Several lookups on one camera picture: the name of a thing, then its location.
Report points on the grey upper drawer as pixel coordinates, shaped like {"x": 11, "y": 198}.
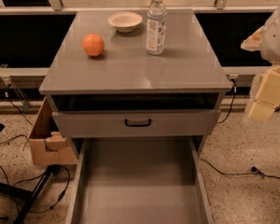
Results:
{"x": 135, "y": 124}

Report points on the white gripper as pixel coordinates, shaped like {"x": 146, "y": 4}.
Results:
{"x": 276, "y": 42}

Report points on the orange fruit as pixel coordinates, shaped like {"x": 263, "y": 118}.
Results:
{"x": 93, "y": 45}

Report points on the cardboard box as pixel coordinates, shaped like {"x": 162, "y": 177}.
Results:
{"x": 47, "y": 145}

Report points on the clear plastic water bottle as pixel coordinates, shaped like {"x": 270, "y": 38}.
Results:
{"x": 156, "y": 26}

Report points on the grey drawer cabinet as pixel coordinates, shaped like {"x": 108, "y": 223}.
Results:
{"x": 187, "y": 76}

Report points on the white paper bowl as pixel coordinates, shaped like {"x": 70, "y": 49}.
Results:
{"x": 125, "y": 22}

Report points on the grey open middle drawer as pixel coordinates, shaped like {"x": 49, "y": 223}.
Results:
{"x": 155, "y": 180}

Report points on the black tripod stand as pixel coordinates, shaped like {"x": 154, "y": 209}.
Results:
{"x": 28, "y": 196}

